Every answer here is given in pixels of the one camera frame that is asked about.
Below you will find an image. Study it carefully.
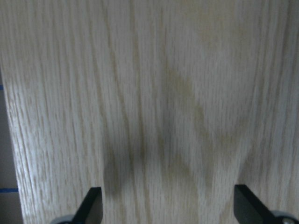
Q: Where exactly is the light wooden drawer cabinet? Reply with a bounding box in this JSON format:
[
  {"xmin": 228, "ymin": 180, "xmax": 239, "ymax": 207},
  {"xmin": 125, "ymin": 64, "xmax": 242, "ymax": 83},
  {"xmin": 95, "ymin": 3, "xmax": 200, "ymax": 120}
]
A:
[{"xmin": 0, "ymin": 0, "xmax": 299, "ymax": 224}]

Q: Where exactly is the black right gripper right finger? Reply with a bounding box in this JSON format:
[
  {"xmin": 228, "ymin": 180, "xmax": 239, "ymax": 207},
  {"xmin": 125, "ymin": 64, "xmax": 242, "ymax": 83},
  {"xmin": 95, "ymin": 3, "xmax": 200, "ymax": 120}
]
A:
[{"xmin": 234, "ymin": 184, "xmax": 282, "ymax": 224}]

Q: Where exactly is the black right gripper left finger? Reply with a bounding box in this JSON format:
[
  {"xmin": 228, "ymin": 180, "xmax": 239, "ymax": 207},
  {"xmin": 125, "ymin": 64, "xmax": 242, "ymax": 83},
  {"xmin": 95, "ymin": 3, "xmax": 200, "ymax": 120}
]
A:
[{"xmin": 72, "ymin": 187, "xmax": 103, "ymax": 224}]

